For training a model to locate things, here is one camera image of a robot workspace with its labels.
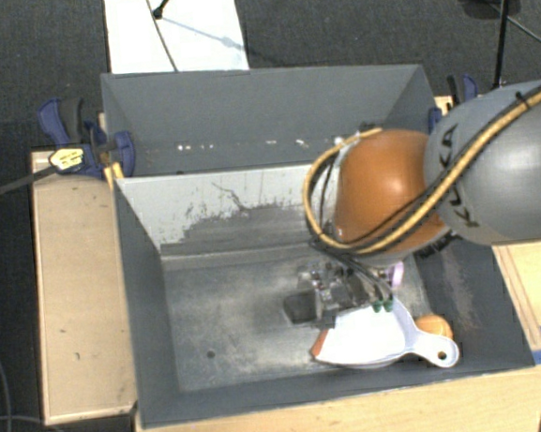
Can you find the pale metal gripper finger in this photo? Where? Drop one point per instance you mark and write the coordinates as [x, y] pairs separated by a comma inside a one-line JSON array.
[[325, 308], [310, 279]]

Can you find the dark grey block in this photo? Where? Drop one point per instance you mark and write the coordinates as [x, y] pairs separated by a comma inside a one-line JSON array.
[[300, 309]]

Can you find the orange flat piece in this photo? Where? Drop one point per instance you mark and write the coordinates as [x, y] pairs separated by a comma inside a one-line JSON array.
[[319, 344]]

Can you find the grey metal bin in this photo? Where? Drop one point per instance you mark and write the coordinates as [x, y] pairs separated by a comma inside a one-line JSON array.
[[231, 308]]

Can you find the orange ball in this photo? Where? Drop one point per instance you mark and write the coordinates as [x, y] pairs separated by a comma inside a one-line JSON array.
[[434, 327]]

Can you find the pale wood flat board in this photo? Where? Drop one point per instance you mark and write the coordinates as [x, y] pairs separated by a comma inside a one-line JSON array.
[[82, 292]]

